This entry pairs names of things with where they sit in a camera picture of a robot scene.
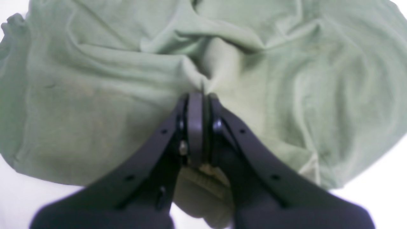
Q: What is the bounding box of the green T-shirt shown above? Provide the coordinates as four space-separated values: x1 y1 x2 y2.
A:
1 0 406 229

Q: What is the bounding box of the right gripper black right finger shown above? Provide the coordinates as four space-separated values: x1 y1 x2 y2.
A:
207 93 375 229

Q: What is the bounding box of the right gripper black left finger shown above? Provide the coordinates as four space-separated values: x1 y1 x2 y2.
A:
30 93 204 229

